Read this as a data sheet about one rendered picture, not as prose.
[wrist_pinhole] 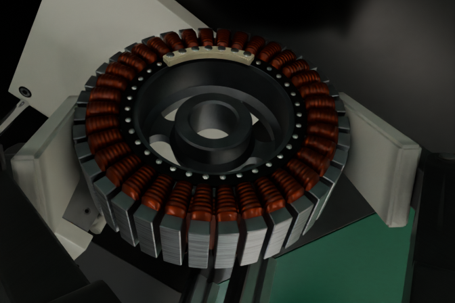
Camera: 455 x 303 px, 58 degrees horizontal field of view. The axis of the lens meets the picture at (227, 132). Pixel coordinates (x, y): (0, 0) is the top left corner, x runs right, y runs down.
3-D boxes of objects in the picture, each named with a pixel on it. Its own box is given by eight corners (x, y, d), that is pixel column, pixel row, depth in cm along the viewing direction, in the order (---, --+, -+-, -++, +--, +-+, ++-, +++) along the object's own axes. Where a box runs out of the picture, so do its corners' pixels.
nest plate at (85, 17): (78, -77, 22) (66, -71, 21) (287, 88, 26) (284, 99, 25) (16, 82, 32) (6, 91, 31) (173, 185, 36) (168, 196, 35)
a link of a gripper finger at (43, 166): (50, 246, 13) (24, 248, 13) (91, 157, 19) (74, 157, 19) (36, 157, 12) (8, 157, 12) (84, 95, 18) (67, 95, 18)
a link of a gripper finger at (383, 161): (401, 146, 13) (424, 146, 13) (329, 91, 19) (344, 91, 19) (387, 229, 14) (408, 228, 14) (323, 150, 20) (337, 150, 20)
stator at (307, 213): (361, 262, 16) (397, 217, 14) (72, 285, 15) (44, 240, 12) (300, 74, 24) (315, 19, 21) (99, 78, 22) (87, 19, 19)
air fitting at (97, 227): (106, 198, 38) (90, 224, 35) (117, 205, 38) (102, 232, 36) (102, 202, 38) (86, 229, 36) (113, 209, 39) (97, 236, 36)
